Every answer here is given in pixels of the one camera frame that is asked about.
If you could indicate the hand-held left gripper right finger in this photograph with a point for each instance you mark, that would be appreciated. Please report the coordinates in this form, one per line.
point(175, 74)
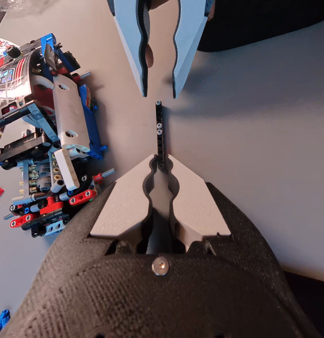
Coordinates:
point(198, 208)

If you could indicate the black padded chair armrest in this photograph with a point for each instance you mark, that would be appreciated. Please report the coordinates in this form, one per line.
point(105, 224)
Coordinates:
point(257, 23)

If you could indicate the person's right hand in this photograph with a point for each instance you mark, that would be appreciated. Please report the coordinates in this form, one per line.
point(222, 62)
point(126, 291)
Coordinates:
point(149, 56)

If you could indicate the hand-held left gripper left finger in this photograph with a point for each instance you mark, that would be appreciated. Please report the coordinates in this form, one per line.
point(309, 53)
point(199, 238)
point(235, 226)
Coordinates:
point(122, 208)

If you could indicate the pile of blue black pins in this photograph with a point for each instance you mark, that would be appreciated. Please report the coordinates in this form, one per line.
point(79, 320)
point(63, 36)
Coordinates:
point(2, 319)

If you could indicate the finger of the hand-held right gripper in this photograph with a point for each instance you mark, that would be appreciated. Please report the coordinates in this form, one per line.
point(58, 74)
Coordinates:
point(191, 26)
point(127, 26)

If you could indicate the partly built lego car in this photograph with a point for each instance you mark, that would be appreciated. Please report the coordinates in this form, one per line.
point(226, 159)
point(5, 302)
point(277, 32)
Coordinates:
point(69, 113)

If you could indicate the black lego beam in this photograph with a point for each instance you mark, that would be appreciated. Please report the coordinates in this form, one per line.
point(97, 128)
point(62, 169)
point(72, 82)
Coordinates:
point(161, 147)

